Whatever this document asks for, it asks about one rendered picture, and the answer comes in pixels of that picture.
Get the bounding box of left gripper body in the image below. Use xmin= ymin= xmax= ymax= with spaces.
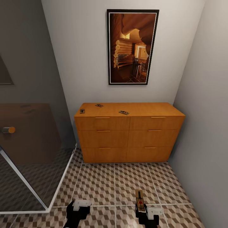
xmin=66 ymin=206 xmax=87 ymax=223

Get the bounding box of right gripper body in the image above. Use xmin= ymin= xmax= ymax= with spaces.
xmin=138 ymin=212 xmax=159 ymax=228

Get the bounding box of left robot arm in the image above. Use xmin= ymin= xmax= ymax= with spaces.
xmin=63 ymin=199 xmax=91 ymax=228

